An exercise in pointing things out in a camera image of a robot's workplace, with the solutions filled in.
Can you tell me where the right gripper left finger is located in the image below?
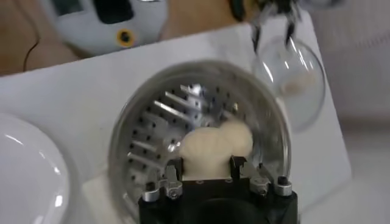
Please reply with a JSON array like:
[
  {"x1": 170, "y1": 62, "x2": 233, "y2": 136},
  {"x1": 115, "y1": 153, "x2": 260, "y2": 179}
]
[{"x1": 141, "y1": 158, "x2": 185, "y2": 203}]

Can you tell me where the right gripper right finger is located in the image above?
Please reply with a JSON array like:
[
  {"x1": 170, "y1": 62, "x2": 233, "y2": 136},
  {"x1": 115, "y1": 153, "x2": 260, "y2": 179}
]
[{"x1": 229, "y1": 155, "x2": 293, "y2": 197}]

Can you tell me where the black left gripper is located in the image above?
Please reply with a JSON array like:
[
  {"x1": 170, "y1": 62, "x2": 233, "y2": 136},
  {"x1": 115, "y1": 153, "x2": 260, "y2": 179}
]
[{"x1": 251, "y1": 0, "x2": 302, "y2": 52}]

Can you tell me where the glass lid cream handle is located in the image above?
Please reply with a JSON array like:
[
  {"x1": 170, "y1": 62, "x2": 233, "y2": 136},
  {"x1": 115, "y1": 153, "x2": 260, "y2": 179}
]
[{"x1": 251, "y1": 35, "x2": 327, "y2": 133}]

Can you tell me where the perforated steel steamer basket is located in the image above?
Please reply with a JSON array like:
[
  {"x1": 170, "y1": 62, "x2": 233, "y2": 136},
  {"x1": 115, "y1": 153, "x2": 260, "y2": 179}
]
[{"x1": 108, "y1": 59, "x2": 292, "y2": 224}]

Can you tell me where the white round plate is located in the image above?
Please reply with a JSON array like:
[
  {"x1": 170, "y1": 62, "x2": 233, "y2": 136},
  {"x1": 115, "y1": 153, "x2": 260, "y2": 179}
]
[{"x1": 0, "y1": 112, "x2": 82, "y2": 224}]

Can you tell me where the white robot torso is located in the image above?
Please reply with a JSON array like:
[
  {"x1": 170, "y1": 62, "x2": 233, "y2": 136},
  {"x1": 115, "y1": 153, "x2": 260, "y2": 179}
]
[{"x1": 39, "y1": 0, "x2": 168, "y2": 57}]

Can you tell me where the black floor cable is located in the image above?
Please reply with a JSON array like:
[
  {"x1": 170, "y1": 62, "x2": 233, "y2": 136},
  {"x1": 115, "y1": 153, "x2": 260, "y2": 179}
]
[{"x1": 23, "y1": 18, "x2": 41, "y2": 72}]

